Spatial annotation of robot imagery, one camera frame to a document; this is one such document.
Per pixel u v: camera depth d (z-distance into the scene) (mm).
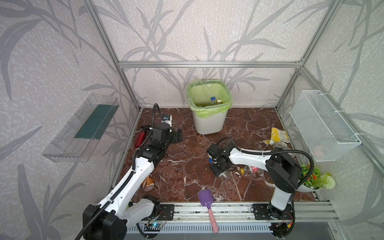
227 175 864
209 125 997
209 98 1046
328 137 608
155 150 566
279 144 983
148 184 773
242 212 753
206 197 770
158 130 560
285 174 467
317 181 704
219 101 1012
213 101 1042
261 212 740
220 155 666
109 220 369
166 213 733
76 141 634
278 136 1019
